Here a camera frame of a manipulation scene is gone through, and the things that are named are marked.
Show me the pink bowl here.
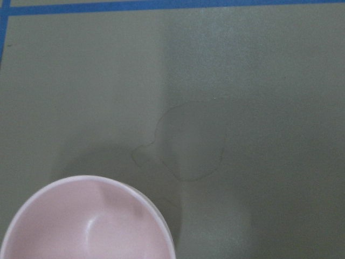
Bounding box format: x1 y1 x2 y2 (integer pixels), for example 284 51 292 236
1 175 176 258

